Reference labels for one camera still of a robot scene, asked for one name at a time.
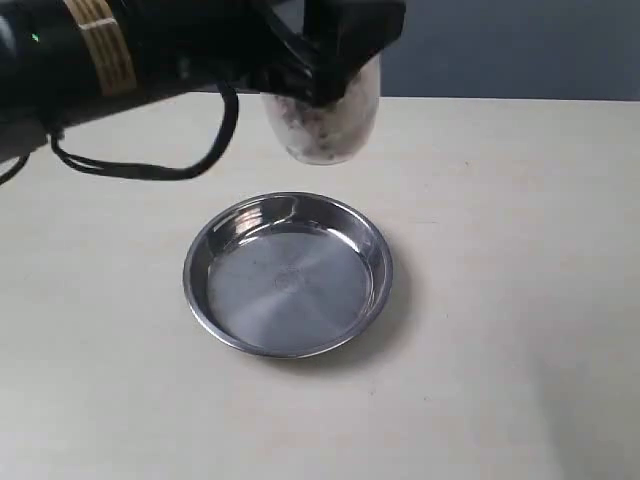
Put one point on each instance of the round stainless steel plate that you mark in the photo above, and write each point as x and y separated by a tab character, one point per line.
288	275

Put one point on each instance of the clear plastic shaker bottle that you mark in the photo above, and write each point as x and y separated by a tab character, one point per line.
331	134

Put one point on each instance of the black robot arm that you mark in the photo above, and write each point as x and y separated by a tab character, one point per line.
65	63

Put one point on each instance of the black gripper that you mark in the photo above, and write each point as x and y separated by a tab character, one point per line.
176	45

